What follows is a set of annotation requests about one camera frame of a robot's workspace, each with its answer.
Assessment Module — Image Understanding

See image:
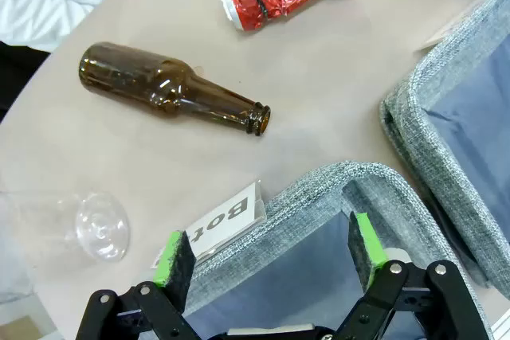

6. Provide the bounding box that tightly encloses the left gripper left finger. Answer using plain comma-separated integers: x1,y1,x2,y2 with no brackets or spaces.
75,230,200,340

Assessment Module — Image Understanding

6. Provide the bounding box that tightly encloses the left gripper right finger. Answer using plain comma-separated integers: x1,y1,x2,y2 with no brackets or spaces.
333,211,492,340

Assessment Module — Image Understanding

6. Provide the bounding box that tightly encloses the clear plastic cup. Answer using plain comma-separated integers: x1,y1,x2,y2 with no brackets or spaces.
0,190,131,264

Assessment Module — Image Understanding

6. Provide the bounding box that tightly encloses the grey fabric basket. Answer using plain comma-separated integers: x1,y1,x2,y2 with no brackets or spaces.
379,0,510,289
182,160,489,340

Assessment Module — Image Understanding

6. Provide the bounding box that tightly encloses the white Bottle label sign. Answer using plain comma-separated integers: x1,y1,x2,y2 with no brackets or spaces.
150,180,267,271

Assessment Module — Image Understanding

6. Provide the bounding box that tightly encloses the brown glass bottle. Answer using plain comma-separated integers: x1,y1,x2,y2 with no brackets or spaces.
78,41,273,137

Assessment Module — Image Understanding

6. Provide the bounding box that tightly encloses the person in white shirt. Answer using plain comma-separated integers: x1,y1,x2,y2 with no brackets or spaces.
0,0,141,124

